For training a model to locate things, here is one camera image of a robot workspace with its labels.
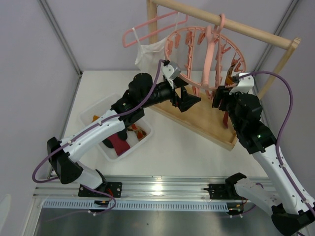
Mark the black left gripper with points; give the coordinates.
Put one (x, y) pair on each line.
(177, 96)

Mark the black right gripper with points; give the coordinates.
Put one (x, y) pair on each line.
(223, 97)

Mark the beige argyle sock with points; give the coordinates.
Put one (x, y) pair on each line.
(139, 132)
(229, 79)

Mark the pink round clip hanger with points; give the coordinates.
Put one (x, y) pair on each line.
(217, 45)

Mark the white plastic basket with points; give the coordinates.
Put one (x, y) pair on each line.
(99, 108)

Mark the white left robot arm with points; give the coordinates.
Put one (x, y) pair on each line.
(64, 155)

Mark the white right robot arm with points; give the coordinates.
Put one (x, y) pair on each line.
(293, 208)

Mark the pink clothes hanger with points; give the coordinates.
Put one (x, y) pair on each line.
(153, 29)

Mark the wooden clothes rack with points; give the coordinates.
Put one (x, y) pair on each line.
(203, 119)

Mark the white camisole top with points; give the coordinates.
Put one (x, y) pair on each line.
(149, 55)

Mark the magenta striped sock yellow cuff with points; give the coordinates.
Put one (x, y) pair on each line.
(118, 142)

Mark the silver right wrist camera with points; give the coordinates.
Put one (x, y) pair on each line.
(242, 83)

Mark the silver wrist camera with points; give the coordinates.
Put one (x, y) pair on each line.
(170, 71)
(242, 83)

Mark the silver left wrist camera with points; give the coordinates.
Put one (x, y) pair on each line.
(170, 71)

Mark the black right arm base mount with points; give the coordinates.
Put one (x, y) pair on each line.
(221, 191)

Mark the aluminium mounting rail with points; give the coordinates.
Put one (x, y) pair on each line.
(139, 188)

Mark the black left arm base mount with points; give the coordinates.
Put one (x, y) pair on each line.
(112, 188)

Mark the white slotted cable duct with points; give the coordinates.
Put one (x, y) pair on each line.
(141, 205)

